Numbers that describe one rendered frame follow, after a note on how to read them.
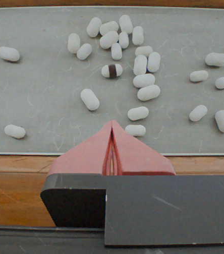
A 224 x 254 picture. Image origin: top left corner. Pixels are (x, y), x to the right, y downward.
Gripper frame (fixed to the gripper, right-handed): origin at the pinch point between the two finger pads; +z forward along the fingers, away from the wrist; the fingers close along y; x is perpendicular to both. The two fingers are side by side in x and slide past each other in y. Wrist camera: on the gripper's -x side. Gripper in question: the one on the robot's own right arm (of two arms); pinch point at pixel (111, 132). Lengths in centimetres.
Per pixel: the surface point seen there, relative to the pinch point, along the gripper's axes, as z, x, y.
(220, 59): 17.6, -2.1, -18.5
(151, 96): 12.5, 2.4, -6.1
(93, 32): 22.1, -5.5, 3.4
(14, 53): 18.5, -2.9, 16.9
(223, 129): 8.7, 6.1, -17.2
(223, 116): 9.8, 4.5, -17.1
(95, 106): 11.1, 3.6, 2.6
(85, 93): 12.3, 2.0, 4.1
